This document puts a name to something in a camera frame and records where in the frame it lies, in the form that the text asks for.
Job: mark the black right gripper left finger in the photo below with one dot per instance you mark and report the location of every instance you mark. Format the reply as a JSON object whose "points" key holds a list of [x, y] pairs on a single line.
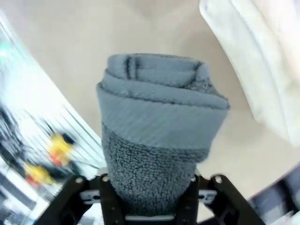
{"points": [[82, 206]]}

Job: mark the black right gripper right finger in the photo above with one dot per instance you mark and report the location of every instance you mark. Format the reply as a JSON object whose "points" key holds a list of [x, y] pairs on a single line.
{"points": [[218, 206]]}

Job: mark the grey towel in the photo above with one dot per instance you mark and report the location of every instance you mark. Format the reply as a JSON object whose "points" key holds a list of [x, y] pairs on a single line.
{"points": [[152, 129]]}

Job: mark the beige fabric basket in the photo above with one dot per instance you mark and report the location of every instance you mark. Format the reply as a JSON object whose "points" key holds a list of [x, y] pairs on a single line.
{"points": [[262, 58]]}

